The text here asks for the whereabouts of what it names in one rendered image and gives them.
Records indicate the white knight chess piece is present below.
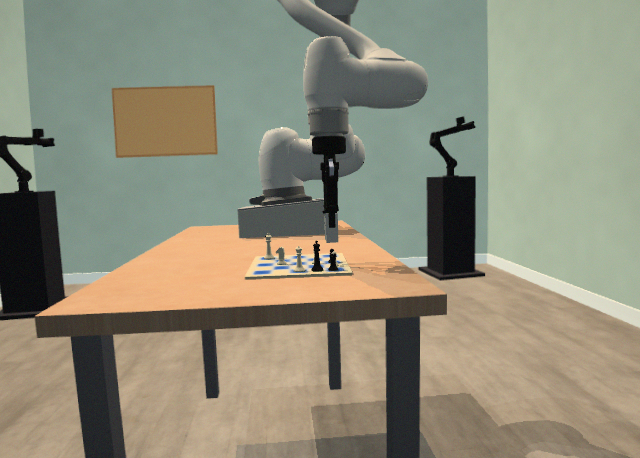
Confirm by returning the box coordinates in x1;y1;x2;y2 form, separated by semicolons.
276;247;286;265

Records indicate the blue and cream chessboard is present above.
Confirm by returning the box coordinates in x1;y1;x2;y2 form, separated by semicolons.
245;253;353;280

